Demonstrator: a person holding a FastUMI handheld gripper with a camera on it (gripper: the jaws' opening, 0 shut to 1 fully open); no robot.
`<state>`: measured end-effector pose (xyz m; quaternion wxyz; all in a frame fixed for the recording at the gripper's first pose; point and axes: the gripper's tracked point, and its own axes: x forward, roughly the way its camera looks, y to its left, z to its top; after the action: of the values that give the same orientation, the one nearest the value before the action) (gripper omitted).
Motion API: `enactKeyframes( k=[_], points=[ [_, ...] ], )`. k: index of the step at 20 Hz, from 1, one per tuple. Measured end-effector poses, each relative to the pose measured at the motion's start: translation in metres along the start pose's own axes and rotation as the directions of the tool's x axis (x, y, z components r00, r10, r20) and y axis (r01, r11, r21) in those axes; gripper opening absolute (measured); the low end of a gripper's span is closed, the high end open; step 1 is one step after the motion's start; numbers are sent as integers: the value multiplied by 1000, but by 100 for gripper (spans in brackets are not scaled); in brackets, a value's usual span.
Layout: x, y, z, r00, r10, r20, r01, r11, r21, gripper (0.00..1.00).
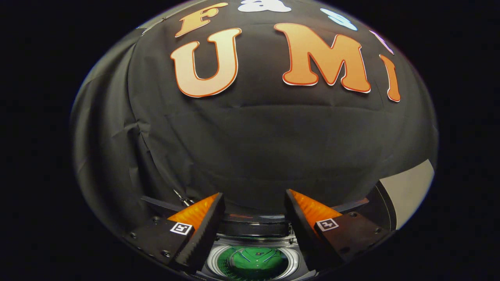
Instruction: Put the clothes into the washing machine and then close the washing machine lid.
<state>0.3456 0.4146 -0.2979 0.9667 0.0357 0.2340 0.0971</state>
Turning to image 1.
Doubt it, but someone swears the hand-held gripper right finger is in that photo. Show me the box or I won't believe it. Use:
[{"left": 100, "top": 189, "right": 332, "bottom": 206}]
[{"left": 284, "top": 189, "right": 392, "bottom": 273}]

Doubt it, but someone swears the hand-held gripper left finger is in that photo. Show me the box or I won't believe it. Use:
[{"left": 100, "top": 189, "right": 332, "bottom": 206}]
[{"left": 123, "top": 192, "right": 226, "bottom": 274}]

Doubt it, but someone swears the grey washing machine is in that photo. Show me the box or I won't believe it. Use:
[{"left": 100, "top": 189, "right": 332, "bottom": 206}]
[{"left": 195, "top": 230, "right": 317, "bottom": 281}]

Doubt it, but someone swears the green polo shirt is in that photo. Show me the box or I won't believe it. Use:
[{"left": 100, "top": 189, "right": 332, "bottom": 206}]
[{"left": 229, "top": 247, "right": 288, "bottom": 274}]

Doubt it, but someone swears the black backdrop cloth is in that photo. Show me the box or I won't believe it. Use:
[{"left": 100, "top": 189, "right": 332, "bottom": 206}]
[{"left": 70, "top": 0, "right": 439, "bottom": 238}]

